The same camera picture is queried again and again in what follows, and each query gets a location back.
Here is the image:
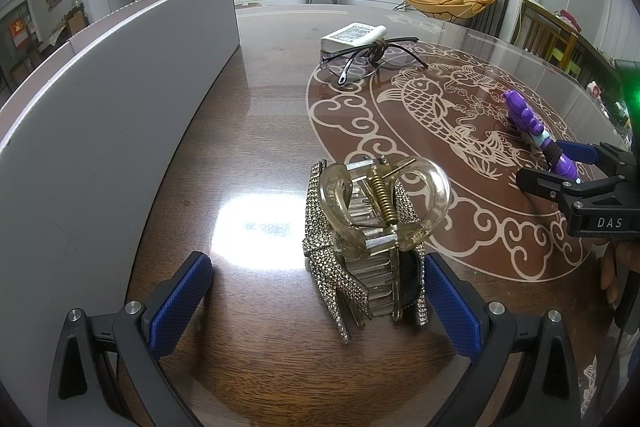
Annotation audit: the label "purple toy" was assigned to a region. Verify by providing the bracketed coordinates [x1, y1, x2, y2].
[502, 89, 582, 184]

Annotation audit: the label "black-framed glasses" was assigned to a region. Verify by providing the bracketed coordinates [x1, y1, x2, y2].
[320, 37, 429, 87]

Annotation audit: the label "red wall calendar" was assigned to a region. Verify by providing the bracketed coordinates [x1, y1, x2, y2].
[8, 17, 26, 50]

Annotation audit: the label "person's right hand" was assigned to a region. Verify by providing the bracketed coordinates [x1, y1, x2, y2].
[599, 246, 624, 309]

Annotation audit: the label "wooden slatted chair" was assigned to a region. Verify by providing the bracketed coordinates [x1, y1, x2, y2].
[510, 0, 582, 68]

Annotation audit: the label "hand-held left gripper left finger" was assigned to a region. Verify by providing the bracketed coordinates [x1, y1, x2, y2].
[46, 251, 215, 427]

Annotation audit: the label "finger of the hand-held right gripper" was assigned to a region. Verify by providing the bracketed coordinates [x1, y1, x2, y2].
[554, 139, 632, 180]
[516, 166, 586, 208]

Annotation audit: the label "brown patterned wooden desktop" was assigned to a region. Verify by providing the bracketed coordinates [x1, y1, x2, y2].
[114, 2, 640, 427]

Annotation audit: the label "small white box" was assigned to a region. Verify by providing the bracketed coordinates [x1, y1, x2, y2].
[320, 22, 389, 58]

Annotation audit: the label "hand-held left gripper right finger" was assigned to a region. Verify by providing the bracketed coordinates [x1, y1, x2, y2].
[423, 252, 581, 427]

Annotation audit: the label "large white cardboard box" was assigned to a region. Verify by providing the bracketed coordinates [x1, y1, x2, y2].
[0, 0, 241, 408]

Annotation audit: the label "rhinestone hair claw clip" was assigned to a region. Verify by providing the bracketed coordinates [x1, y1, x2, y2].
[301, 157, 452, 346]

